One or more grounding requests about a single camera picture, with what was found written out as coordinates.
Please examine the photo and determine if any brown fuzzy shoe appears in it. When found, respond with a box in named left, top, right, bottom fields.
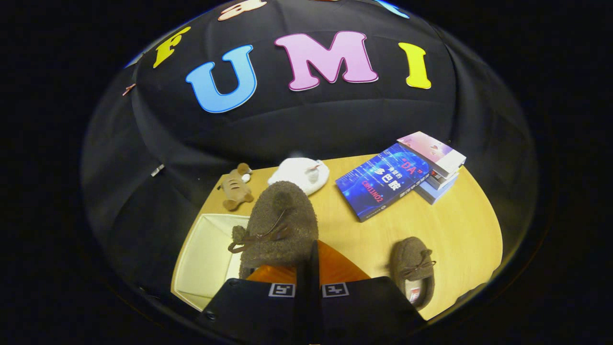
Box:
left=227, top=181, right=320, bottom=279
left=389, top=237, right=436, bottom=311

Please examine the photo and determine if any white book with dark spine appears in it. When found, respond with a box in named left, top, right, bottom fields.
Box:
left=424, top=165, right=463, bottom=190

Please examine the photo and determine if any brown striped plush toy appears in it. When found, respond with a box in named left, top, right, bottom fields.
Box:
left=218, top=163, right=255, bottom=211

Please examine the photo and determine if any grey fabric storage box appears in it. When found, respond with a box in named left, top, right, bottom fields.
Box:
left=171, top=213, right=250, bottom=312

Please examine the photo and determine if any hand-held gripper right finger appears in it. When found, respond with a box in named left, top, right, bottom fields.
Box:
left=308, top=240, right=428, bottom=343

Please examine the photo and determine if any dark blue book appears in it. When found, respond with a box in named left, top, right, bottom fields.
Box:
left=335, top=142, right=431, bottom=223

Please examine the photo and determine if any light blue book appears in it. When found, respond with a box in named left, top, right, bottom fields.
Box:
left=414, top=172, right=460, bottom=206

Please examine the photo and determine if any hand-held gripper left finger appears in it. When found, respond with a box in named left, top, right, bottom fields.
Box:
left=200, top=259, right=309, bottom=343

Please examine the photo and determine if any white plush toy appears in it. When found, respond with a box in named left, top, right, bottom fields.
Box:
left=267, top=157, right=330, bottom=196

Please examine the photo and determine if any pink cover book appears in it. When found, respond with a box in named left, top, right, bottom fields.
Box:
left=397, top=131, right=466, bottom=179

